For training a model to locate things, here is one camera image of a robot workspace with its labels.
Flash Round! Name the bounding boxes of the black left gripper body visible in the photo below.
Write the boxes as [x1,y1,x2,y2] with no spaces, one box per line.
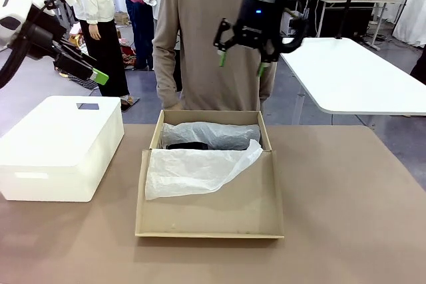
[19,23,67,64]

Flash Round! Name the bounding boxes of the bystander in pink top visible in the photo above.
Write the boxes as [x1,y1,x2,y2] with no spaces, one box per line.
[114,0,157,72]

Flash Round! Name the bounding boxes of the black stand pole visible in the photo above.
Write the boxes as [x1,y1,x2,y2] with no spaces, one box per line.
[335,0,363,40]

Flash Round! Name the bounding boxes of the white background table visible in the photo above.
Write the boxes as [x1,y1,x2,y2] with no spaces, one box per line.
[279,37,426,116]

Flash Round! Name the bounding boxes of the white storage box with lid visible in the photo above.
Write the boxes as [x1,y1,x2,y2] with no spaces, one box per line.
[0,95,125,203]

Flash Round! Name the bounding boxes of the white tissue paper sheet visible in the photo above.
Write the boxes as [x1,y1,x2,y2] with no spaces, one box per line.
[145,121,264,201]

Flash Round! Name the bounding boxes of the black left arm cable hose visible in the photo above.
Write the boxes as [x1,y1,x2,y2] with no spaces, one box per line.
[0,0,64,90]

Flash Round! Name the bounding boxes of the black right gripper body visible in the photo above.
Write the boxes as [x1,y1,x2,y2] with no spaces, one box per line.
[232,0,284,53]

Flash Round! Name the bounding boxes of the black leather shoe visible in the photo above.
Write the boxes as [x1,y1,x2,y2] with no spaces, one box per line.
[165,142,209,151]

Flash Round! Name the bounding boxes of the person's right forearm beige sleeve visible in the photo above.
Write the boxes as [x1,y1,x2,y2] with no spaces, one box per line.
[152,44,183,108]

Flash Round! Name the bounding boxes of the person's torso beige sweater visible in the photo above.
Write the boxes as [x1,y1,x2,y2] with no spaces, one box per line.
[152,0,284,112]

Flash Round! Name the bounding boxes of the colourful bags on floor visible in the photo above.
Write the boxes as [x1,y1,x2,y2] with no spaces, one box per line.
[119,37,137,71]

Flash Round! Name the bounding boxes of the brown cardboard shoe box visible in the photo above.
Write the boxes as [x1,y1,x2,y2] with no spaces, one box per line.
[134,109,286,240]

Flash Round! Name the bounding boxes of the person's left forearm beige sleeve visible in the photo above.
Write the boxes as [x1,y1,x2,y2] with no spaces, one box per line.
[258,61,278,106]

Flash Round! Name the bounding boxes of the black keyboard on floor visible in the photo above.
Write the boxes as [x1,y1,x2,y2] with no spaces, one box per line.
[58,70,98,90]

